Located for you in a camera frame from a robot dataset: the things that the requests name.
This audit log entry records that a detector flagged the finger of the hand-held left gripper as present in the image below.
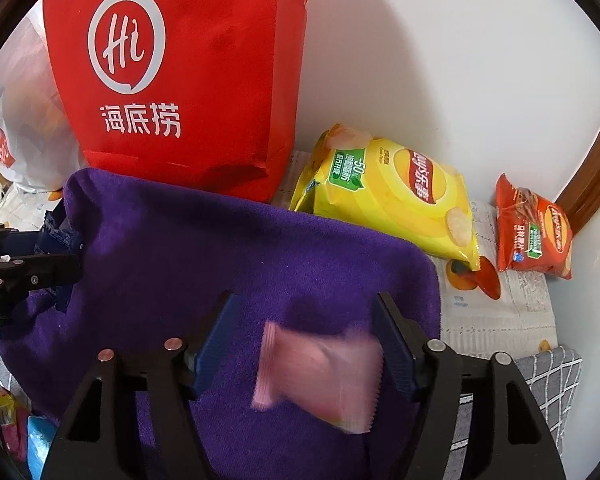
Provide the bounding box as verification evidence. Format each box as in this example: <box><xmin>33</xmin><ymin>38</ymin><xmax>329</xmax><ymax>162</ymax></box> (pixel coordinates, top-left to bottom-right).
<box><xmin>0</xmin><ymin>223</ymin><xmax>45</xmax><ymax>261</ymax></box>
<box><xmin>0</xmin><ymin>251</ymin><xmax>84</xmax><ymax>307</ymax></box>

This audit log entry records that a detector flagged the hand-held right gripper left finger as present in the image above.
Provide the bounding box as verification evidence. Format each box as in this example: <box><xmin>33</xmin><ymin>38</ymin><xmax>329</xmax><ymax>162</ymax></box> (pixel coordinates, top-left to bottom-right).
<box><xmin>42</xmin><ymin>290</ymin><xmax>241</xmax><ymax>480</ymax></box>

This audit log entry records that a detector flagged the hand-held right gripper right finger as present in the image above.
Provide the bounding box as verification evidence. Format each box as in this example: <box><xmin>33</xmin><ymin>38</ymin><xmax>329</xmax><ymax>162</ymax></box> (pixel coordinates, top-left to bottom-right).
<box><xmin>374</xmin><ymin>292</ymin><xmax>568</xmax><ymax>480</ymax></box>

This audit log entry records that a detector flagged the small blue snack packet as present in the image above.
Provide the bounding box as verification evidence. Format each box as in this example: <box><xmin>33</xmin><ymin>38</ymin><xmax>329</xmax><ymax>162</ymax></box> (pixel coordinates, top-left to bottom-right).
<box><xmin>34</xmin><ymin>212</ymin><xmax>85</xmax><ymax>262</ymax></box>

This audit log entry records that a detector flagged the plain pink snack packet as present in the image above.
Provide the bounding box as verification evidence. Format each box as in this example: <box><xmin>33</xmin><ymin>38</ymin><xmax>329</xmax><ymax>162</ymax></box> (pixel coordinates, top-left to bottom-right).
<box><xmin>251</xmin><ymin>321</ymin><xmax>385</xmax><ymax>435</ymax></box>

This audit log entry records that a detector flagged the purple towel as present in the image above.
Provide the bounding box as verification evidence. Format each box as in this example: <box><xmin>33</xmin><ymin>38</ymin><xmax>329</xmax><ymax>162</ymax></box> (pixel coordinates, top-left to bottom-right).
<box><xmin>0</xmin><ymin>167</ymin><xmax>443</xmax><ymax>480</ymax></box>

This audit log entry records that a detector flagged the yellow pink packet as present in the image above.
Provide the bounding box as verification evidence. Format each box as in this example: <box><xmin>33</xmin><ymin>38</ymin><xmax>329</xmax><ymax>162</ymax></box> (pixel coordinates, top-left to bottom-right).
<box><xmin>0</xmin><ymin>390</ymin><xmax>31</xmax><ymax>456</ymax></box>

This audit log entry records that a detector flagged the white plastic bag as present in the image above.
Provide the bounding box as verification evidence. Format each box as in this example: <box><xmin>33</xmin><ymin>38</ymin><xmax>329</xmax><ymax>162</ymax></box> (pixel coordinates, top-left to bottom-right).
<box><xmin>0</xmin><ymin>0</ymin><xmax>88</xmax><ymax>196</ymax></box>

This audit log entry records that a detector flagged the light blue mailer bag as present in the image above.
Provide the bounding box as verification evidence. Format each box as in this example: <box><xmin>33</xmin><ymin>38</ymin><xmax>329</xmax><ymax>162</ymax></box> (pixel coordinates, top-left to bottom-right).
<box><xmin>27</xmin><ymin>412</ymin><xmax>59</xmax><ymax>476</ymax></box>

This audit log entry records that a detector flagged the yellow chips bag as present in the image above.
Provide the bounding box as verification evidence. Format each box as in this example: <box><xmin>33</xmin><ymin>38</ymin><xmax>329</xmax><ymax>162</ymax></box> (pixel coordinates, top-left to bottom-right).
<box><xmin>289</xmin><ymin>122</ymin><xmax>481</xmax><ymax>273</ymax></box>

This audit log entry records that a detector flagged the grey checkered blanket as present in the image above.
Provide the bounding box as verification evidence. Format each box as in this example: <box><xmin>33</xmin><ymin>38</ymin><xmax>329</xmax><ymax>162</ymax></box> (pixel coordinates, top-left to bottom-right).
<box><xmin>0</xmin><ymin>330</ymin><xmax>583</xmax><ymax>461</ymax></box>

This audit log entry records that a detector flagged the orange chips bag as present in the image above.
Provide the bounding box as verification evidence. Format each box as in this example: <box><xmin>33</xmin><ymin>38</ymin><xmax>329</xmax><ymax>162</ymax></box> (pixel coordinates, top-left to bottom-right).
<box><xmin>495</xmin><ymin>172</ymin><xmax>574</xmax><ymax>281</ymax></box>

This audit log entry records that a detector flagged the red paper bag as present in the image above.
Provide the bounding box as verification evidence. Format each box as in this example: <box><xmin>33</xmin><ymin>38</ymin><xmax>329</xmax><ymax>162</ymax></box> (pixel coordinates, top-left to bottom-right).
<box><xmin>42</xmin><ymin>0</ymin><xmax>313</xmax><ymax>206</ymax></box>

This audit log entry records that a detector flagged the brown wooden frame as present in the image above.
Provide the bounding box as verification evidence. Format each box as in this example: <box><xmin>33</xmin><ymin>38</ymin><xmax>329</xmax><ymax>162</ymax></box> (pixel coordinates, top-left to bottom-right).
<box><xmin>555</xmin><ymin>105</ymin><xmax>600</xmax><ymax>233</ymax></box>

